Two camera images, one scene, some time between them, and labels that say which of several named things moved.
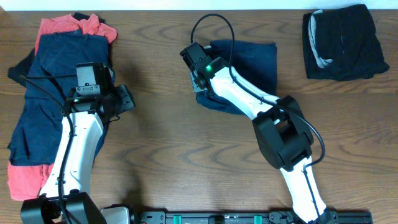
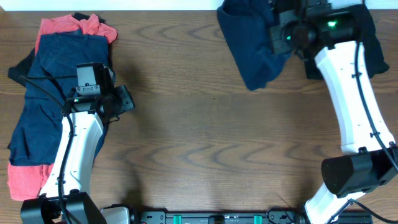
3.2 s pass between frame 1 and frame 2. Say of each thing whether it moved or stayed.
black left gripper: stayed
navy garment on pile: stayed
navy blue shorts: moved
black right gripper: moved
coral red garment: stayed
